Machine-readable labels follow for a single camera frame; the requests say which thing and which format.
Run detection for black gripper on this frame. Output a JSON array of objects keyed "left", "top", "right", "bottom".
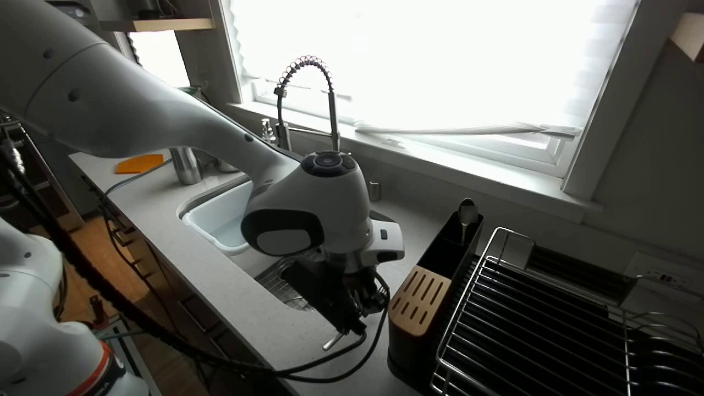
[{"left": 294, "top": 252, "right": 392, "bottom": 340}]

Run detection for wooden slotted knife insert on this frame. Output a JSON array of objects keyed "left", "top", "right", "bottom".
[{"left": 388, "top": 264, "right": 453, "bottom": 340}]

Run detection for white plastic tub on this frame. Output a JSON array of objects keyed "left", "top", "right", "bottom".
[{"left": 181, "top": 178, "right": 257, "bottom": 256}]

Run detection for coiled spring kitchen faucet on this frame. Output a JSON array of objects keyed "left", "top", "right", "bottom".
[{"left": 260, "top": 54, "right": 346, "bottom": 157}]

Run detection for metal cup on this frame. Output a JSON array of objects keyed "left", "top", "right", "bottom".
[{"left": 170, "top": 146, "right": 205, "bottom": 187}]

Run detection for orange sponge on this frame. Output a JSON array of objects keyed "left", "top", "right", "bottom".
[{"left": 112, "top": 153, "right": 168, "bottom": 176}]

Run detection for wooden shelf board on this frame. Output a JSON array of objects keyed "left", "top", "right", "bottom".
[{"left": 130, "top": 16, "right": 216, "bottom": 33}]

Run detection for black cable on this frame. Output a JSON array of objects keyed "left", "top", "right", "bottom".
[{"left": 0, "top": 130, "right": 392, "bottom": 386}]

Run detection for metal wire sink grid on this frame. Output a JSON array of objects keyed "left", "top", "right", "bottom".
[{"left": 255, "top": 260, "right": 316, "bottom": 313}]

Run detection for metal wire dish rack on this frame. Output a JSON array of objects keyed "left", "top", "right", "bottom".
[{"left": 427, "top": 224, "right": 704, "bottom": 396}]

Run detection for white window frame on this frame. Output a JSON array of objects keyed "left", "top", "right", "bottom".
[{"left": 211, "top": 0, "right": 704, "bottom": 205}]

